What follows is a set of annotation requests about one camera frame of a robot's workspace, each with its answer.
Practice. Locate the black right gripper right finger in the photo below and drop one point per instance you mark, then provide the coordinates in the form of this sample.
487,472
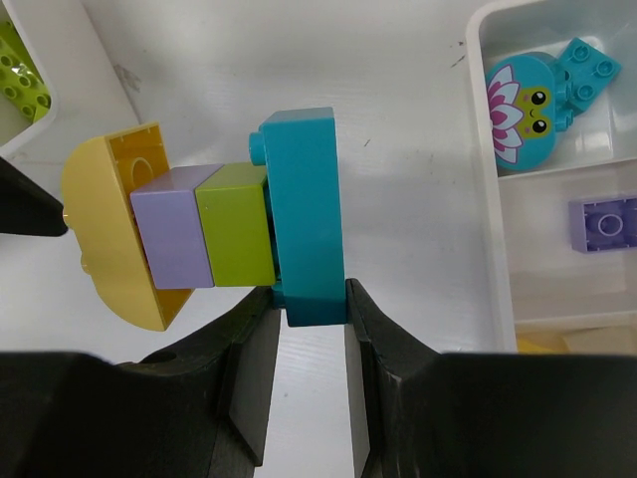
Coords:
418,413

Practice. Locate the teal frog lego brick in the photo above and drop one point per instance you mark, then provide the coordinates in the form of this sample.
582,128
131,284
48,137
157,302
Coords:
521,93

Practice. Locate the lavender lego brick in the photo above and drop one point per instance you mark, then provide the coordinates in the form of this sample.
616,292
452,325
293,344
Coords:
169,226

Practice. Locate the teal long lego brick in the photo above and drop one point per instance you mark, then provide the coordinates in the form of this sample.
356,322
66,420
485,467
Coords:
298,149

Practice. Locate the green small lego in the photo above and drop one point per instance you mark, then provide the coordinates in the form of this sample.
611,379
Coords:
233,214

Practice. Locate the cream curved lego brick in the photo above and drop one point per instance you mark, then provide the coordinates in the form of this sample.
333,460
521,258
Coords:
97,210

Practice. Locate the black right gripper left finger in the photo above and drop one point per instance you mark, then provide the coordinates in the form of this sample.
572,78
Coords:
197,408

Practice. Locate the white curved lego brick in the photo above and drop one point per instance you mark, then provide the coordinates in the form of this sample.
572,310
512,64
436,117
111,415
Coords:
602,341

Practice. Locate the purple lego brick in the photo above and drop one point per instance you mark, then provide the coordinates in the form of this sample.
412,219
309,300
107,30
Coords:
606,224

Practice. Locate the green square lego brick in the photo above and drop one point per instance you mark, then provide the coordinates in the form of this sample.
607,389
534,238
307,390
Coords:
21,83

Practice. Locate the yellow lego brick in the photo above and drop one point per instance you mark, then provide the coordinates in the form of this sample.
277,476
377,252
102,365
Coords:
138,157

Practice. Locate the small teal lego brick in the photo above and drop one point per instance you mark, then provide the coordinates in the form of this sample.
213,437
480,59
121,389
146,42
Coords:
588,71

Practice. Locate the white sorting tray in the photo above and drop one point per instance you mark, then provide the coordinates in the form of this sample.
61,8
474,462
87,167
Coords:
16,131
538,283

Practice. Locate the yellow lego plate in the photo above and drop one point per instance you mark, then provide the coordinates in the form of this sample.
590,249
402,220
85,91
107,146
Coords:
542,343

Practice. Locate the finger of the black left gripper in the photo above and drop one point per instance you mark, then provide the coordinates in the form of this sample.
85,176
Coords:
26,208

